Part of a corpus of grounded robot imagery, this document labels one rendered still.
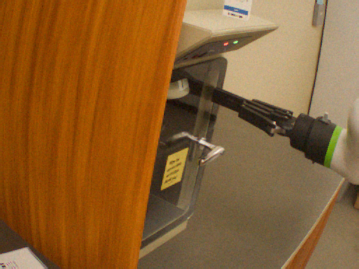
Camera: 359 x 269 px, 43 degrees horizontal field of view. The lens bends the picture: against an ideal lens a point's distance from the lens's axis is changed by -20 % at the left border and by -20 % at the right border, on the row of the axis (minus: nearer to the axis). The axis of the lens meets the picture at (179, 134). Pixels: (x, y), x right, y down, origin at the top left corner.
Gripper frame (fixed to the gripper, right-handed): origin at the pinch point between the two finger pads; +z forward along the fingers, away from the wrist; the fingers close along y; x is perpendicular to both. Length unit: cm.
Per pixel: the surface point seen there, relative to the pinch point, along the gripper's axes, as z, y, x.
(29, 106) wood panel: 24.3, 35.5, 1.3
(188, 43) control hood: -3.2, 27.5, -16.7
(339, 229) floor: -27, -204, 131
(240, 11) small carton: -2.7, 8.7, -22.0
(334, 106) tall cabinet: 24, -283, 72
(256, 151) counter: 12, -63, 37
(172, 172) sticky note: 3.5, 11.0, 14.3
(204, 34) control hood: -5.6, 27.5, -19.0
